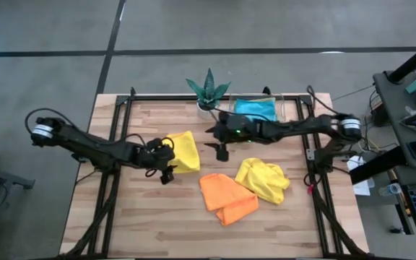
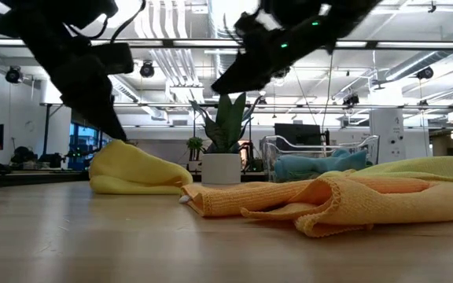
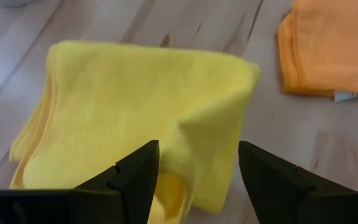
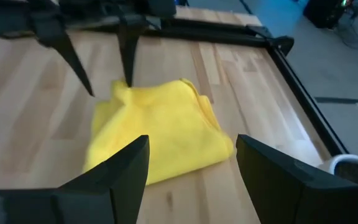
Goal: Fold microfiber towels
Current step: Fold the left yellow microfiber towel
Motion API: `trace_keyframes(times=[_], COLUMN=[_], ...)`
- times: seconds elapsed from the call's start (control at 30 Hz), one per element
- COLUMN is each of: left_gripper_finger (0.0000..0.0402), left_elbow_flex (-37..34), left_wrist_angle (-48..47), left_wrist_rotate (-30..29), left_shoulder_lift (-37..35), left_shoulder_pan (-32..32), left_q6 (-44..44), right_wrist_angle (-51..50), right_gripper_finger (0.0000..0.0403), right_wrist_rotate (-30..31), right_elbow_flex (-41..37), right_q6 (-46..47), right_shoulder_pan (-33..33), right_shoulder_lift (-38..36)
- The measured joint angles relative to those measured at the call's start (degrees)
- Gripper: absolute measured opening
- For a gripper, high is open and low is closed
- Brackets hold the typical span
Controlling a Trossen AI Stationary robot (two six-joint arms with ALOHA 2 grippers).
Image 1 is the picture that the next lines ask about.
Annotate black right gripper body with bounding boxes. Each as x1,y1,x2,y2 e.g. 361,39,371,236
213,110,256,144

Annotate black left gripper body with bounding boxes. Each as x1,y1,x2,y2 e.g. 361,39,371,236
135,138,176,174

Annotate yellow microfiber towel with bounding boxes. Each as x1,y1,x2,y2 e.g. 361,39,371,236
235,157,291,206
165,130,202,174

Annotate blue microfiber towel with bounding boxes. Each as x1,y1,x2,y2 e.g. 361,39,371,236
233,97,278,123

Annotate orange microfiber towel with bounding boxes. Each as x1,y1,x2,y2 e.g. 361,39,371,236
199,172,259,228

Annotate green plant in white pot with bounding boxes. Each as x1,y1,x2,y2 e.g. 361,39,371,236
186,67,231,120

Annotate clear plastic bin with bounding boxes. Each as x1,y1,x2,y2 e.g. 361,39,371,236
228,92,288,124

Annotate black controller box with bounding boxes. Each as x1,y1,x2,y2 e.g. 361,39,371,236
334,150,358,162

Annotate white paper sheet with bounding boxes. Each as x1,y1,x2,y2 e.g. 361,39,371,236
347,155,375,196

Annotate black desk crossbeam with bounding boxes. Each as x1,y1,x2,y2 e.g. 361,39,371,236
349,146,411,185

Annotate grey stand leg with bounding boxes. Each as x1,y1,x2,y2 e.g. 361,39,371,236
0,162,35,191

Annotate grey side desk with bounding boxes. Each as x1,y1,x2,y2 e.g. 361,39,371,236
373,68,416,259

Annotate clear water bottle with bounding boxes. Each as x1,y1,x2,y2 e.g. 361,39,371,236
378,183,403,197

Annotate black diagonal pole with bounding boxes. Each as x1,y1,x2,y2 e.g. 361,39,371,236
388,35,416,84

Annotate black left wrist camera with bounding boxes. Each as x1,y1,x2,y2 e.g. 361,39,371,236
160,170,175,186

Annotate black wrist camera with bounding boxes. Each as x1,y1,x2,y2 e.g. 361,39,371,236
160,170,175,186
215,143,230,163

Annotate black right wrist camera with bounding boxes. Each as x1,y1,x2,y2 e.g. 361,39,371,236
215,143,230,163

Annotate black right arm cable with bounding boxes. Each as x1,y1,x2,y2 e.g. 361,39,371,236
207,84,339,124

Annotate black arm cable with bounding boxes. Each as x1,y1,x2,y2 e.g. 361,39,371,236
207,84,339,124
24,107,79,137

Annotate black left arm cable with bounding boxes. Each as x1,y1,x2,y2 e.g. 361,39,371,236
24,107,79,137

